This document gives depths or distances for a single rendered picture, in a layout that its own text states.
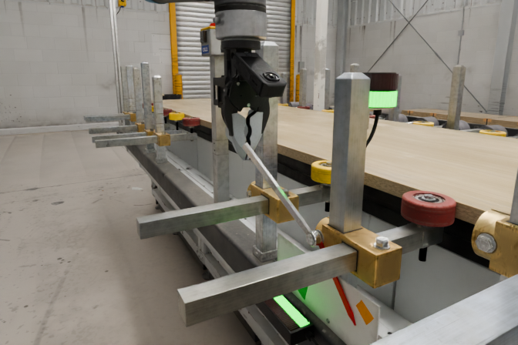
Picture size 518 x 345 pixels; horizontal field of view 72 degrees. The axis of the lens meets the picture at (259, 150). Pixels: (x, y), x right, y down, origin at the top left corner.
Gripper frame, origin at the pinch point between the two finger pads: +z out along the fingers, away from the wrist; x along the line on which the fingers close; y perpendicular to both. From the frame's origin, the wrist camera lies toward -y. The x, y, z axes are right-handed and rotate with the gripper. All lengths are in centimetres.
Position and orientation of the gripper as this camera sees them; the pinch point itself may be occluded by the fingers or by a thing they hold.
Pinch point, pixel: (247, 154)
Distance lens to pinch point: 65.4
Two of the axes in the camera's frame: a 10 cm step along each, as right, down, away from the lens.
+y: -4.7, -1.8, 8.6
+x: -8.8, 1.0, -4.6
